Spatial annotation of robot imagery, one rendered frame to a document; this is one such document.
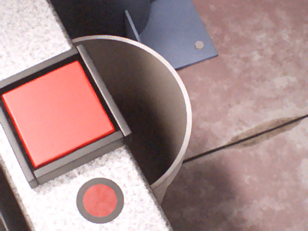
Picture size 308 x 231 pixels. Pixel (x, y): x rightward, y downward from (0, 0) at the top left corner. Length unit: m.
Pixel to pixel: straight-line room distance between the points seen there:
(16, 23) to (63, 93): 0.08
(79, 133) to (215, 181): 0.99
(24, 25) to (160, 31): 1.05
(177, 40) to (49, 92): 1.09
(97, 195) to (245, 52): 1.13
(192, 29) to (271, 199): 0.44
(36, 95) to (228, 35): 1.14
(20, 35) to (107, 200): 0.14
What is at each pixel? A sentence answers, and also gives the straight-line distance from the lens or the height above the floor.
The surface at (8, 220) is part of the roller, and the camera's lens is 0.44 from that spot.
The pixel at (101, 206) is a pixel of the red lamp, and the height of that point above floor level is 0.92.
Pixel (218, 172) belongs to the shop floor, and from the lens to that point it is 1.40.
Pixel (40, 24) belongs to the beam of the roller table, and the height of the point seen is 0.91.
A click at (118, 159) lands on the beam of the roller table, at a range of 0.43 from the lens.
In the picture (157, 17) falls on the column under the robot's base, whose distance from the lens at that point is 1.54.
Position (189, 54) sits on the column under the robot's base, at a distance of 1.50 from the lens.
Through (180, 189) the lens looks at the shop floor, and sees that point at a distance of 1.38.
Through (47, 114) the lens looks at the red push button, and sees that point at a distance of 0.43.
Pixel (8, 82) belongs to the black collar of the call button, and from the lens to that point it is 0.45.
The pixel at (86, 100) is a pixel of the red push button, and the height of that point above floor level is 0.93.
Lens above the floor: 1.33
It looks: 67 degrees down
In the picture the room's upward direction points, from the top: 4 degrees clockwise
